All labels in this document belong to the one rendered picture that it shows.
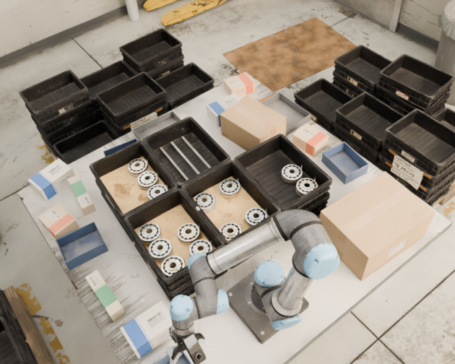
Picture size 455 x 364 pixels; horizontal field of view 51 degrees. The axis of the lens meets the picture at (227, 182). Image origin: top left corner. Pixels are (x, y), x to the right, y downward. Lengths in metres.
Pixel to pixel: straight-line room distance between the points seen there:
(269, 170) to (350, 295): 0.72
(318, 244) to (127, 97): 2.30
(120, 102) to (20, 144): 1.08
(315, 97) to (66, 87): 1.86
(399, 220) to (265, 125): 0.88
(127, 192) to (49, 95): 1.52
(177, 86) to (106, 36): 1.66
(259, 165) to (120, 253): 0.81
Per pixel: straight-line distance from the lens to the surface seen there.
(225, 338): 2.07
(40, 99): 3.73
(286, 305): 1.77
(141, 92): 3.51
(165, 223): 2.24
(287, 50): 4.63
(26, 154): 4.10
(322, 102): 3.65
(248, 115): 2.64
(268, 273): 1.88
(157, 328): 2.03
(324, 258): 1.48
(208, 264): 1.63
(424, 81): 3.60
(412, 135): 3.18
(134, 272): 2.28
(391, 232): 2.14
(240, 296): 2.09
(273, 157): 2.45
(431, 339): 2.97
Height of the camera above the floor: 2.62
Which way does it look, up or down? 50 degrees down
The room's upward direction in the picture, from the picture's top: 6 degrees counter-clockwise
